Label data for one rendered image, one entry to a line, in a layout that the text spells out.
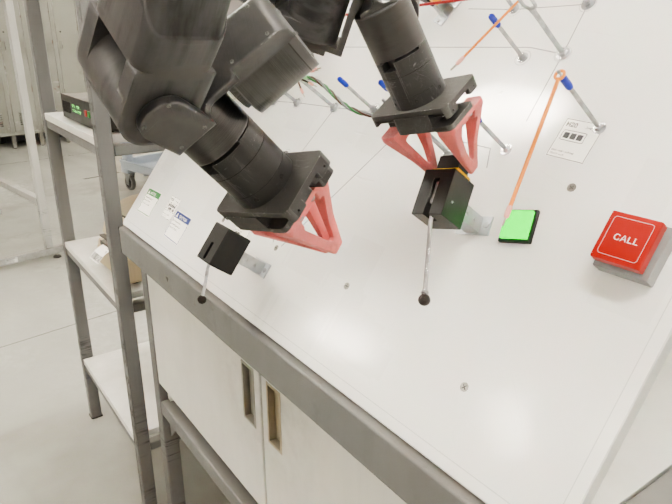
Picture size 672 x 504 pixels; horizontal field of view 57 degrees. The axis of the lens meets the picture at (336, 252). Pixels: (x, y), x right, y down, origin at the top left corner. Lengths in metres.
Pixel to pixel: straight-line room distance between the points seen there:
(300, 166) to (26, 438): 1.99
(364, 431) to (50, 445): 1.69
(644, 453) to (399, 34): 0.59
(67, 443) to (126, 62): 2.00
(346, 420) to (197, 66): 0.50
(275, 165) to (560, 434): 0.36
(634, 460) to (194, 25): 0.72
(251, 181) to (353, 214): 0.42
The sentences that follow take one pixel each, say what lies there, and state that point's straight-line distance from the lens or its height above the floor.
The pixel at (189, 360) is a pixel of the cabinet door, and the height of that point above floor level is 0.63.
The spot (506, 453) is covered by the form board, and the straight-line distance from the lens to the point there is 0.65.
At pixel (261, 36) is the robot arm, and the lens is 0.45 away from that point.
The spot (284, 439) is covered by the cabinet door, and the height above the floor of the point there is 0.66.
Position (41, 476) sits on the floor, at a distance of 2.22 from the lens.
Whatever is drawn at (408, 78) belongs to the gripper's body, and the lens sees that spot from 0.65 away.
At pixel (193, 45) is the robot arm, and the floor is 1.29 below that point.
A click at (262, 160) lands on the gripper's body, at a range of 0.50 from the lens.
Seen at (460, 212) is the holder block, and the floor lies 1.11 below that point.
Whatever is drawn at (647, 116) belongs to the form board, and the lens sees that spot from 0.74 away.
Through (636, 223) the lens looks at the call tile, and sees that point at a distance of 0.64.
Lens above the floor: 1.30
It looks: 20 degrees down
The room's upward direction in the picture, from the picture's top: straight up
